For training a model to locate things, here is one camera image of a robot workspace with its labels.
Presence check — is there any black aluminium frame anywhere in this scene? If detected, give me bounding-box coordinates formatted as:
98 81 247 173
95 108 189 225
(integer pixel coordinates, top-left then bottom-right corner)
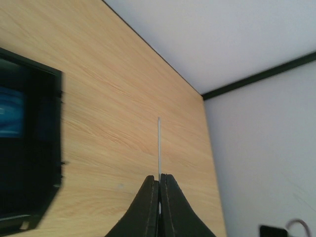
202 51 316 101

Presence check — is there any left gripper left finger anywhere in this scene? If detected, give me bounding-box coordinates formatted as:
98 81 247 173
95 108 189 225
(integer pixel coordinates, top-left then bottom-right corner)
106 175 159 237

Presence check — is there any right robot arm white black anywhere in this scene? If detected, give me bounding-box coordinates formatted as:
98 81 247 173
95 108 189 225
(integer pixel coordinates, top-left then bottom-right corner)
259 225 288 237

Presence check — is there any black tray right compartment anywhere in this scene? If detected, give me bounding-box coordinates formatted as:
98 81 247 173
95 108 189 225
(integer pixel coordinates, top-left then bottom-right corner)
0 49 64 236

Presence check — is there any blue VIP card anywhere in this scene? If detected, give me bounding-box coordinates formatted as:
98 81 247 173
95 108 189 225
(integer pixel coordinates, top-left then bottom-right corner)
158 117 161 182

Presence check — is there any blue card in tray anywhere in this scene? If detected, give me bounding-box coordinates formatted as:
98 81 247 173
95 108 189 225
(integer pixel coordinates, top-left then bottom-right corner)
0 86 25 138

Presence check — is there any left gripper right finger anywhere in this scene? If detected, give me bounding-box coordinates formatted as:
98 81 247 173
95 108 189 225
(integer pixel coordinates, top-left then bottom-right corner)
159 174 215 237

